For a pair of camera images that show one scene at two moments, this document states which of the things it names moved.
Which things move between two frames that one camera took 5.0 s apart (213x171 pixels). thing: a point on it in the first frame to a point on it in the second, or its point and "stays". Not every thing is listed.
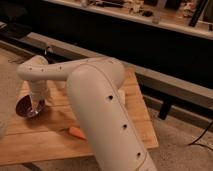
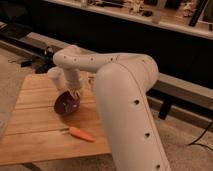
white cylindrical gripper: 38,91 to 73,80
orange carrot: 74,130 stays
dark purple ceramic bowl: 24,106 to 66,104
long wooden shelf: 189,17 stays
